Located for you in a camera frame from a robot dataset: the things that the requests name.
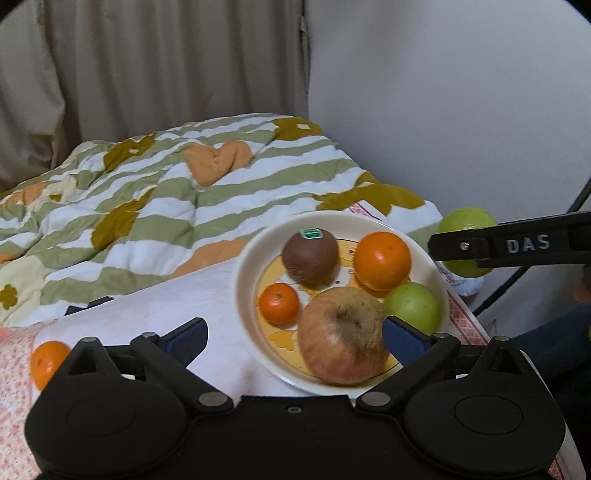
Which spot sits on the beige curtain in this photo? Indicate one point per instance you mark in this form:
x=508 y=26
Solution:
x=138 y=69

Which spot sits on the wrinkled red apple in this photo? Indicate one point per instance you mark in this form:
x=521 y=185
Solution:
x=344 y=337

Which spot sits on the large orange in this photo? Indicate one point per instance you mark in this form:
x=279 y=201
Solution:
x=382 y=261

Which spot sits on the brown kiwi with green sticker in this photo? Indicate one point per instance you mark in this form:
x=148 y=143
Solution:
x=310 y=258

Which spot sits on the small mandarin orange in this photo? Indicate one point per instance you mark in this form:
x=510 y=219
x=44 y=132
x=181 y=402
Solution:
x=44 y=364
x=278 y=303

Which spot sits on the dark cloth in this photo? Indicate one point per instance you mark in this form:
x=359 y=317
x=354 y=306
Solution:
x=554 y=332

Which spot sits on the striped flower-print blanket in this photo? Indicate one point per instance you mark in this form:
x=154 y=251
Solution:
x=138 y=194

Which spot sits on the cream plate with cartoon print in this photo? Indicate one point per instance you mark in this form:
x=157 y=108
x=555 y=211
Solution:
x=249 y=281

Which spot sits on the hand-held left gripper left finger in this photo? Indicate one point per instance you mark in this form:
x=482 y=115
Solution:
x=187 y=337

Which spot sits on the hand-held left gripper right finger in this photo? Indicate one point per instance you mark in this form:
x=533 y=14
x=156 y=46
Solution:
x=402 y=339

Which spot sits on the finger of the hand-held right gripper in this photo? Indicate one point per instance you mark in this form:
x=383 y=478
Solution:
x=452 y=247

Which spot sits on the green apple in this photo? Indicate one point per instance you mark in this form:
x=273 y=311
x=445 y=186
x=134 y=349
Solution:
x=413 y=308
x=461 y=219

